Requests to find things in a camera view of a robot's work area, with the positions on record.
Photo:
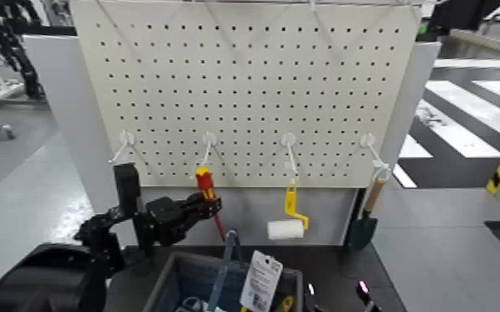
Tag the grey plastic crate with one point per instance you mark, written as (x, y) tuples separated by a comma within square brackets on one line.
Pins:
[(163, 283)]

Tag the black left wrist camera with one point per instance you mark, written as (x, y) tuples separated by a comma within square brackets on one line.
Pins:
[(126, 187)]

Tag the white card package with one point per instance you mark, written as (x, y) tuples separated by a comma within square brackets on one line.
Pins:
[(261, 279)]

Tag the beige perforated pegboard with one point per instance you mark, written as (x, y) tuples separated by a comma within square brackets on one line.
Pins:
[(250, 87)]

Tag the red yellow screwdriver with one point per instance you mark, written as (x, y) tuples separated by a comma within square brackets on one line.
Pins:
[(204, 178)]

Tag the yellow paint roller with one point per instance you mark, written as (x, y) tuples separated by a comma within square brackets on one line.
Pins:
[(285, 229)]

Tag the black monitor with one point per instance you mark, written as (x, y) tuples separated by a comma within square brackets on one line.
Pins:
[(459, 15)]

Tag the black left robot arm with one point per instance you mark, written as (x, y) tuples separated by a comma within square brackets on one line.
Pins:
[(58, 279)]

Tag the white roller tie loop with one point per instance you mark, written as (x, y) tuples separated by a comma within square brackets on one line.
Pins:
[(294, 179)]

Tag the pale grey looped tool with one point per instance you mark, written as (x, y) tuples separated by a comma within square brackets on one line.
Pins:
[(191, 303)]

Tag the black horizontal bar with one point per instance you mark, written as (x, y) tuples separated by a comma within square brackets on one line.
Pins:
[(49, 29)]

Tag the white pegboard hook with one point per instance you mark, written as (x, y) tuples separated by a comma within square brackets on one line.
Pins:
[(209, 139), (125, 138), (367, 140), (288, 140)]

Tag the yellow black small tool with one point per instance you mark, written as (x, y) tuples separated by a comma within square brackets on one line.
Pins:
[(287, 303)]

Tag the blue long tool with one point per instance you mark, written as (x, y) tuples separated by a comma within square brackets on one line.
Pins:
[(224, 270)]

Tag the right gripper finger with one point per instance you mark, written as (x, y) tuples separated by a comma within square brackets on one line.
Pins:
[(313, 298), (367, 298)]

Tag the white partition panel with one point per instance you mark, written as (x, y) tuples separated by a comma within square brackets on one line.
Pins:
[(58, 109)]

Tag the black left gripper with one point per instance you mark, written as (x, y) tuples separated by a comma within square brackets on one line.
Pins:
[(163, 222)]

